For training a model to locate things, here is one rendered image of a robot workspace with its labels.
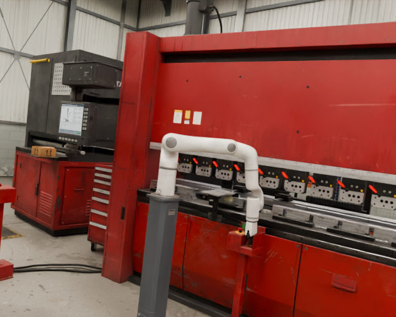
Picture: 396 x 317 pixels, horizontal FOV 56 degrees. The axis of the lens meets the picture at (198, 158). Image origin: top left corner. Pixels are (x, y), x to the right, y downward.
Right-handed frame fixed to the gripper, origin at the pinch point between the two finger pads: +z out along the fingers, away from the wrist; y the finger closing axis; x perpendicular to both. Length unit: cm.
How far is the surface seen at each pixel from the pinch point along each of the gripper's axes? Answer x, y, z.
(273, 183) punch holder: 0, -35, -36
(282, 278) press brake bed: 17.7, -17.9, 28.3
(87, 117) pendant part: -142, 26, -81
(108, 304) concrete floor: -106, 34, 68
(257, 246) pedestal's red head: 4.9, -0.4, 2.4
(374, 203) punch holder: 70, -37, -32
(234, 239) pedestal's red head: -9.7, 5.6, -0.8
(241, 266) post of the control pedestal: -5.4, 2.6, 18.3
